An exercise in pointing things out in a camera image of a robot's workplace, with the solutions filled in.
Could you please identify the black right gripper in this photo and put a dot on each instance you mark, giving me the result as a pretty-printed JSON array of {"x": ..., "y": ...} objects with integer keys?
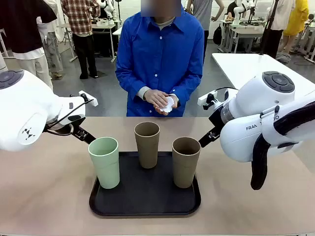
[{"x": 216, "y": 118}]

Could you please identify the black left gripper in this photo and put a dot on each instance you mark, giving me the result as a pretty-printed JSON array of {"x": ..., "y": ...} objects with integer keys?
[{"x": 77, "y": 126}]

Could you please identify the light green tall cup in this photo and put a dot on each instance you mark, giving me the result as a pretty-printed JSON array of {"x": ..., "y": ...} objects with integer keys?
[{"x": 105, "y": 167}]

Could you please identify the brown tall cup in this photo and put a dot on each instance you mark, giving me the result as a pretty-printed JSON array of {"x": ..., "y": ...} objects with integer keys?
[
  {"x": 147, "y": 152},
  {"x": 185, "y": 169}
]

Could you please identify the person's left forearm blue sleeve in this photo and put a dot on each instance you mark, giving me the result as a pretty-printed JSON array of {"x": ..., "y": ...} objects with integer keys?
[{"x": 189, "y": 86}]

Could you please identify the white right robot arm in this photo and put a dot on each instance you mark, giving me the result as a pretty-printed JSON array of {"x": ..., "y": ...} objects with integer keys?
[{"x": 258, "y": 98}]

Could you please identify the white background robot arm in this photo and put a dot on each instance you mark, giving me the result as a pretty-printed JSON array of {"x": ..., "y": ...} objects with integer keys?
[{"x": 237, "y": 9}]

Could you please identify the person's right forearm blue sleeve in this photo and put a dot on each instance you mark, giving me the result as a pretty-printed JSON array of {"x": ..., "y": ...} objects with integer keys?
[{"x": 130, "y": 86}]

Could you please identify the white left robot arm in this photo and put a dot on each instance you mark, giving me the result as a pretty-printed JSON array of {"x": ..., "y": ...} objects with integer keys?
[{"x": 24, "y": 110}]

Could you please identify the person's left hand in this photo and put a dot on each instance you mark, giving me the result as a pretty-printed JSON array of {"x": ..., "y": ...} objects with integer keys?
[{"x": 178, "y": 102}]

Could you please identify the person's right hand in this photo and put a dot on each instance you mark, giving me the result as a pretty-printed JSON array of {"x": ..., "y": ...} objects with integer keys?
[{"x": 156, "y": 97}]

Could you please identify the white rounded table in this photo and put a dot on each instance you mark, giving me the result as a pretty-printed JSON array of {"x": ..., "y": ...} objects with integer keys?
[{"x": 236, "y": 66}]

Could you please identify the black plastic tray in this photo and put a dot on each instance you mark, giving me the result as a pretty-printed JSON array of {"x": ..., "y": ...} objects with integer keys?
[{"x": 147, "y": 194}]

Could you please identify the person in grey patterned trousers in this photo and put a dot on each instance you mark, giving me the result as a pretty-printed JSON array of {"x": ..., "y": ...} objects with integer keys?
[{"x": 53, "y": 49}]

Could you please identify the person in blue shirt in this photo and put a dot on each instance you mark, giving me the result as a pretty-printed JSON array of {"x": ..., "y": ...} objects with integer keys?
[{"x": 160, "y": 54}]

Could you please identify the black hanging bag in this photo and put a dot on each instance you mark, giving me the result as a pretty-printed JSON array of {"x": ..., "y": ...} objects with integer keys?
[{"x": 217, "y": 35}]

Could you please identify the grey cloth bundle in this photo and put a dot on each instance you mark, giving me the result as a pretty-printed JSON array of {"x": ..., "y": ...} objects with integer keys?
[{"x": 283, "y": 57}]

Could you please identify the grey lab desk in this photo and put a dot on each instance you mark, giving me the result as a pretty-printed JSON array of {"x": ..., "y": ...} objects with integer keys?
[{"x": 243, "y": 33}]

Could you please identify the white cylindrical appliance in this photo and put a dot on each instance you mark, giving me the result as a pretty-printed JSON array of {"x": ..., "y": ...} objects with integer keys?
[{"x": 2, "y": 64}]

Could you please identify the grey desk with metal legs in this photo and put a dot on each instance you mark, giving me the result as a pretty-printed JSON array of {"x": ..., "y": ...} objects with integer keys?
[{"x": 103, "y": 27}]

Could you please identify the person in plaid shirt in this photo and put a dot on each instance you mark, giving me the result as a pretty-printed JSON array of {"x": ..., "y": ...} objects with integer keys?
[{"x": 81, "y": 14}]

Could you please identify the person in grey t-shirt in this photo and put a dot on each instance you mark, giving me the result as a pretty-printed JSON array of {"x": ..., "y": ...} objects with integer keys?
[{"x": 203, "y": 12}]

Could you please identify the white lab robot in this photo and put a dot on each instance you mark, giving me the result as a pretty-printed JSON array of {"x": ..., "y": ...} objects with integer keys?
[{"x": 108, "y": 9}]

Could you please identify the person in black top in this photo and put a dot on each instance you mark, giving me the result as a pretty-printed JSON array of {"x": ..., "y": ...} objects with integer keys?
[{"x": 19, "y": 24}]

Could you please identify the person in white shirt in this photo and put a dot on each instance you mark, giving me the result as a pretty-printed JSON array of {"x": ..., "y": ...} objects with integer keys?
[{"x": 283, "y": 14}]

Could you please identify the black tripod pole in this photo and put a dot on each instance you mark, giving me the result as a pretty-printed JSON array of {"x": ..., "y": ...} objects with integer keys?
[{"x": 275, "y": 9}]

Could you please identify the person in yellow coat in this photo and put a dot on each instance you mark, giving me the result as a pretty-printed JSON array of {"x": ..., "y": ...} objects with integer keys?
[{"x": 299, "y": 19}]

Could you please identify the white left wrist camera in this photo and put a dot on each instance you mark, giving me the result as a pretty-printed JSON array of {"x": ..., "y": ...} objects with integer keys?
[{"x": 89, "y": 100}]

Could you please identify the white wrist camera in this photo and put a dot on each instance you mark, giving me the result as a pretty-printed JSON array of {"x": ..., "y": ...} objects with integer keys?
[
  {"x": 204, "y": 98},
  {"x": 89, "y": 100}
]

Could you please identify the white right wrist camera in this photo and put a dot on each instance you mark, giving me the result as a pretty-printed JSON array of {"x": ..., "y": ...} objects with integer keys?
[{"x": 204, "y": 98}]

